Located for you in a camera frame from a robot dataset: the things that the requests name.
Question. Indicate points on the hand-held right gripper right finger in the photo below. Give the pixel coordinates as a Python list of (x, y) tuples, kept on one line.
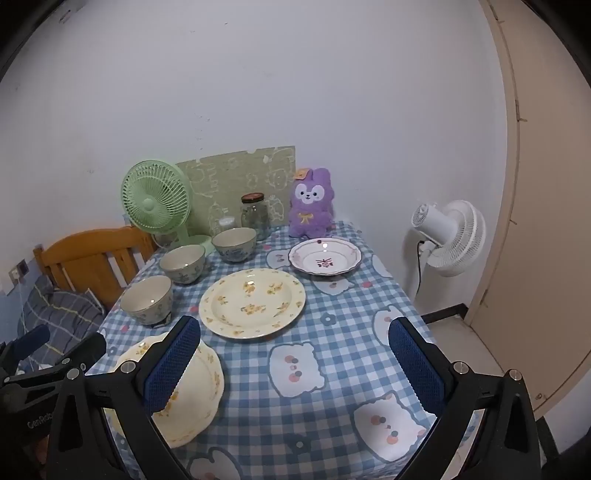
[(415, 369)]

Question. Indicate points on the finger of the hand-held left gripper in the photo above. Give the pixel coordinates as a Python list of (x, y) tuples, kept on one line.
[(32, 339), (83, 350)]

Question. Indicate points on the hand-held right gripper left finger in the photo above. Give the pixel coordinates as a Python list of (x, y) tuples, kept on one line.
[(171, 364)]

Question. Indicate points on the scalloped yellow flower plate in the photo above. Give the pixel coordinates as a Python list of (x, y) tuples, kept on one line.
[(198, 406)]

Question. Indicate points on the floral ceramic bowl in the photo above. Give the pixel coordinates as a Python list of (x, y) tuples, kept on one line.
[(147, 309), (233, 240), (182, 272)]

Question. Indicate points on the white plate with red pattern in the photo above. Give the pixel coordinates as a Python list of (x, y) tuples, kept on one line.
[(251, 304)]

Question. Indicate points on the white red-patterned plate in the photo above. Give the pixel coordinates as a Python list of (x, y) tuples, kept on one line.
[(325, 256)]

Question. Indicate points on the blue checked printed tablecloth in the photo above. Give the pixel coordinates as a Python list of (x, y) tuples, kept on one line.
[(332, 332)]

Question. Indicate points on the white standing fan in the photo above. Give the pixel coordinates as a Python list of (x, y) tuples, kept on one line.
[(455, 240)]

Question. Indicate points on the clear cotton swab container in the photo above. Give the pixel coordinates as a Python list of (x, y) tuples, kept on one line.
[(227, 224)]

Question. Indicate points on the green table fan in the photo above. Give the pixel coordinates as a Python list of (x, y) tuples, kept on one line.
[(154, 198)]

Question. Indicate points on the glass jar with dark lid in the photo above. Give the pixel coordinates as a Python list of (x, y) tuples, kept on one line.
[(255, 217)]

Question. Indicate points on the purple plush toy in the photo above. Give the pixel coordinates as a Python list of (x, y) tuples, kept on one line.
[(310, 217)]

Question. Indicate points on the beige door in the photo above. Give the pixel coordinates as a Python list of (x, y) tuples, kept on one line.
[(554, 230)]

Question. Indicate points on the green cartoon printed board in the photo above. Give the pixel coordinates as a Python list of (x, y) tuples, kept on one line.
[(231, 175)]

